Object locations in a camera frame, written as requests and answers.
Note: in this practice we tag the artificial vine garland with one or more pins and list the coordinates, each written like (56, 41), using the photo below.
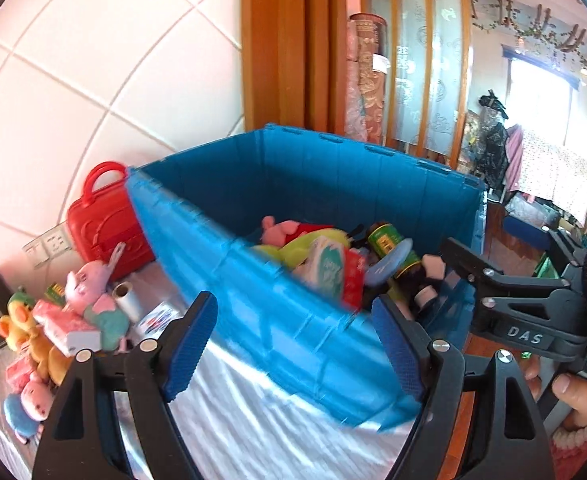
(548, 25)

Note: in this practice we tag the floral patterned cloth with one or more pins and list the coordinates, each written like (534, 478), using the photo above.
(558, 170)

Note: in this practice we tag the pink tissue pack grey end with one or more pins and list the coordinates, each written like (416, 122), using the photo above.
(65, 330)

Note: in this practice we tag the green and white tissue pack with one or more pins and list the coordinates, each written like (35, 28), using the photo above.
(326, 270)

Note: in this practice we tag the bright window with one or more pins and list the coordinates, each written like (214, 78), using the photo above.
(538, 100)

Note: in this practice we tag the brown bottle with green label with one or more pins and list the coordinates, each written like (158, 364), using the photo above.
(386, 240)

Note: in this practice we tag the pink pig plush red dress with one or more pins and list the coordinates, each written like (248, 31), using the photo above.
(283, 230)

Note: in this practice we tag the pink pig plush blue body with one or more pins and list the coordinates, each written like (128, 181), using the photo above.
(35, 400)

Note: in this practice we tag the rolled patterned carpets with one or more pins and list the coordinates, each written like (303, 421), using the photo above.
(366, 75)

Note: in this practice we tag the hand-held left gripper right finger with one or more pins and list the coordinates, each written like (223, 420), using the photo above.
(398, 355)

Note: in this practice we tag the green box with yellow label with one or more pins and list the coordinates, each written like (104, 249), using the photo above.
(55, 292)

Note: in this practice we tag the lime green plush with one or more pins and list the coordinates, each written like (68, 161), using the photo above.
(303, 247)

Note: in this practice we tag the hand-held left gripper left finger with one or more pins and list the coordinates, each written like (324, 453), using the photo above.
(191, 345)

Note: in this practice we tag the yellow duck plush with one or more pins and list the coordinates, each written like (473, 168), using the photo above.
(15, 330)

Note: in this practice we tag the duck plush with green hat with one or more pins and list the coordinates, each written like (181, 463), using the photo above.
(21, 302)

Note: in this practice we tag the pink pig plush teal body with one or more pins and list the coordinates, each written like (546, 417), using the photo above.
(90, 280)

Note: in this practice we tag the blue boomerang-shaped plastic toy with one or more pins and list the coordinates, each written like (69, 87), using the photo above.
(388, 260)

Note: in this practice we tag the red plastic carry case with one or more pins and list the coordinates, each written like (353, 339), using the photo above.
(108, 230)

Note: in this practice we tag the blue plastic storage crate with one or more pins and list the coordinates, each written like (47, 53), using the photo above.
(273, 310)

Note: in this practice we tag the white printed packet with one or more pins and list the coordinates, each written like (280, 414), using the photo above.
(156, 319)

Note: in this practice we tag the person's right hand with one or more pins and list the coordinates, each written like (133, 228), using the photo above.
(573, 395)

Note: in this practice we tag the black clothing pile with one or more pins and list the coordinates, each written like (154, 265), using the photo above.
(491, 145)

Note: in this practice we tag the brown bear plush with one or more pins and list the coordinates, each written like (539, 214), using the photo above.
(55, 365)

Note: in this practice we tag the small pink tissue pack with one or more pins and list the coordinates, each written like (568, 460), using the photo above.
(19, 375)

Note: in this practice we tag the frosted glass partition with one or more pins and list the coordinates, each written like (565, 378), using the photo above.
(443, 60)

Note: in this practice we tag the white wall socket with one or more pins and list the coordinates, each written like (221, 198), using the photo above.
(58, 241)

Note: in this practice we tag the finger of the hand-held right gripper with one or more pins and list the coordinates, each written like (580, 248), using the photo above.
(473, 265)
(518, 310)

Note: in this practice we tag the red snack packet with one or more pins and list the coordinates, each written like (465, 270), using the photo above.
(354, 277)

